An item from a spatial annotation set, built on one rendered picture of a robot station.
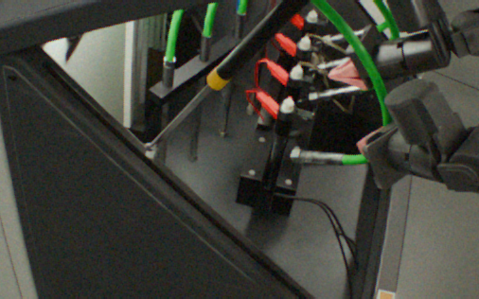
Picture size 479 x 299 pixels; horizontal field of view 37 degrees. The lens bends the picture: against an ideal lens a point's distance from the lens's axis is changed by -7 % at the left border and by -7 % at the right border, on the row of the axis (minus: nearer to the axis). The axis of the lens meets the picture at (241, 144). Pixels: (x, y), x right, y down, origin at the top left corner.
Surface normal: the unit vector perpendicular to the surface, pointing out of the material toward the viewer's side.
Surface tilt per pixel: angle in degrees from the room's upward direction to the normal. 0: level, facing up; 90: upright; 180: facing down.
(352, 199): 0
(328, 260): 0
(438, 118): 39
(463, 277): 0
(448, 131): 44
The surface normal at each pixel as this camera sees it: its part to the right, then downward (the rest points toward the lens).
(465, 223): 0.12, -0.65
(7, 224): -0.23, 0.73
